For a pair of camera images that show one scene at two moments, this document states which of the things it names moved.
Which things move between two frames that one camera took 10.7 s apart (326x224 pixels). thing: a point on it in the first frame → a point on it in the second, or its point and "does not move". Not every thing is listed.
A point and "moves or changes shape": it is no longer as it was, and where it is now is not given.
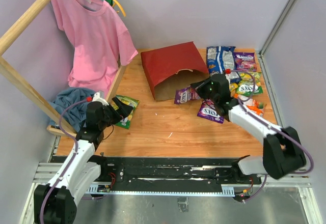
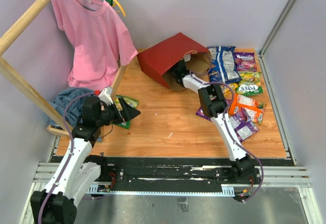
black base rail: [172, 175] does not move
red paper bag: [171, 68] moves or changes shape
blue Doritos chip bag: [220, 58] does not move
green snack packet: [250, 84] does not move
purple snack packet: [245, 61] does not move
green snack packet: [125, 122] does not move
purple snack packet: [184, 95] → [244, 127]
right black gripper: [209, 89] → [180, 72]
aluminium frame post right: [277, 26] does not move
